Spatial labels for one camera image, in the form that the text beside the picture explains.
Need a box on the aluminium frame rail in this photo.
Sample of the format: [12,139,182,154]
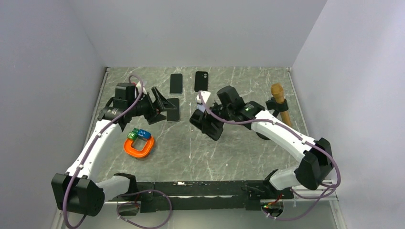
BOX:
[291,179,338,201]

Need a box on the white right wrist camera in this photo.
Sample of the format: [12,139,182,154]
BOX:
[196,91,214,108]

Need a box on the blue toy brick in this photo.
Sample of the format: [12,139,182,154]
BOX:
[137,129,151,141]

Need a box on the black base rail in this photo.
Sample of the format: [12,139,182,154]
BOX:
[113,180,294,213]

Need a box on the lavender phone case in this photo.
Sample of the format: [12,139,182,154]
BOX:
[196,103,206,113]

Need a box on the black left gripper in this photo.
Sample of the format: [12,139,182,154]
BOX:
[128,87,177,125]

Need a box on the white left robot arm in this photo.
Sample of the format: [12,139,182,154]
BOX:
[51,83,176,217]

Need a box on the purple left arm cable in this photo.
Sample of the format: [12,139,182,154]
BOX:
[62,75,173,229]

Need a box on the blue phone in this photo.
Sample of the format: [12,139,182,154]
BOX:
[170,73,183,94]

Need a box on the green toy brick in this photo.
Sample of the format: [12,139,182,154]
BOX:
[127,128,139,141]

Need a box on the black microphone stand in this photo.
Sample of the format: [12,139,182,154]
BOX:
[266,97,288,117]

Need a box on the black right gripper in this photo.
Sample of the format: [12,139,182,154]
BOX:
[199,99,234,135]

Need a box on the orange ring toy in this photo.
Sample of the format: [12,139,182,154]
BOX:
[123,135,156,159]

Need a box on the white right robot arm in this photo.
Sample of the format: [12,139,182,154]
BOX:
[190,86,334,198]

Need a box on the black phone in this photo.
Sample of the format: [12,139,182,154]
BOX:
[166,98,180,122]

